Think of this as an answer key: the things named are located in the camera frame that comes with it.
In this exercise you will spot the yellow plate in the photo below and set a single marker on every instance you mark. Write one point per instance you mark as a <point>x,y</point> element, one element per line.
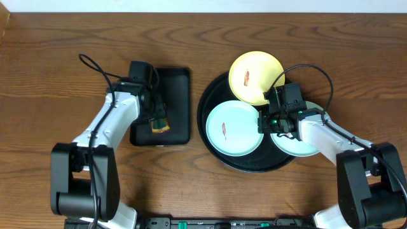
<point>252,74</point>

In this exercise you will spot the black round tray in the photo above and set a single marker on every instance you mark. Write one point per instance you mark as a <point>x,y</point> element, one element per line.
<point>265,158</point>

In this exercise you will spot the green and orange sponge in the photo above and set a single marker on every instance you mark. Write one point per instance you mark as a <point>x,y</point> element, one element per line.
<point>160,125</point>

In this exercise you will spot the mint green plate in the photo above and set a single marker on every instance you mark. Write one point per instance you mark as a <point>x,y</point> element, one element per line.
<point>293,147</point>
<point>232,128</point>

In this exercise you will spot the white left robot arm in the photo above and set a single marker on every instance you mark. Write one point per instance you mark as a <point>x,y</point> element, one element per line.
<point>84,175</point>

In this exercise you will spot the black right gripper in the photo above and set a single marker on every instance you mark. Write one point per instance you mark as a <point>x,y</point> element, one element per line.
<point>262,127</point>

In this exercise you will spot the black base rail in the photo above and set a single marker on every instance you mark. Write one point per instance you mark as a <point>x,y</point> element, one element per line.
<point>167,223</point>

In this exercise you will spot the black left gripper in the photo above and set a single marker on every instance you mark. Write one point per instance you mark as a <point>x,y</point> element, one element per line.
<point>156,108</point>

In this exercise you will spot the black rectangular tray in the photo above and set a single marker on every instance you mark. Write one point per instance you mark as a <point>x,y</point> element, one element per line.
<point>174,88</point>

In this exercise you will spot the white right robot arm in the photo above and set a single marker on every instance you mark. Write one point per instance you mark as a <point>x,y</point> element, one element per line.
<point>370,177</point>

